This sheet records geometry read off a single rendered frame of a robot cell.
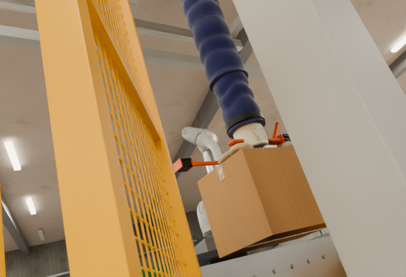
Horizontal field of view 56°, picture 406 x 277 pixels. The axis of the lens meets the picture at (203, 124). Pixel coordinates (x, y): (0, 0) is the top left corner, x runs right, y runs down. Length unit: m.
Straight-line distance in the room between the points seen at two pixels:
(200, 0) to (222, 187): 1.21
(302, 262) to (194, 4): 1.66
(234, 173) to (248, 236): 0.29
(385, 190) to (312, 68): 0.23
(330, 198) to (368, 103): 0.17
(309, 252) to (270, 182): 0.38
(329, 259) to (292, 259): 0.20
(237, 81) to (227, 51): 0.21
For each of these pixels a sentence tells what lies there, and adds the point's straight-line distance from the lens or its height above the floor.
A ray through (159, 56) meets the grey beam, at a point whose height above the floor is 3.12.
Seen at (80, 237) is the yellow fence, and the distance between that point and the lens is 0.36.
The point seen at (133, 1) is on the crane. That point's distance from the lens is 3.54.
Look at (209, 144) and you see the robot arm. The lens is 2.67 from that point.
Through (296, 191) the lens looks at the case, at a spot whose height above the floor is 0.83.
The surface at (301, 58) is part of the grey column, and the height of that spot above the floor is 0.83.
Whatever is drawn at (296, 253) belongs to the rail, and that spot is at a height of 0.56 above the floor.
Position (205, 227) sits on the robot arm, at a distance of 2.56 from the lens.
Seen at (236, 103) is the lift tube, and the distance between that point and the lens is 2.10.
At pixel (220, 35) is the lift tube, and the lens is 2.34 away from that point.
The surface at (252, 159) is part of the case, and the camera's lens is 1.76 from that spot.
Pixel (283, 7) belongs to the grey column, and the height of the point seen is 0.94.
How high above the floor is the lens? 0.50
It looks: 24 degrees up
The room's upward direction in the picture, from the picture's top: 18 degrees counter-clockwise
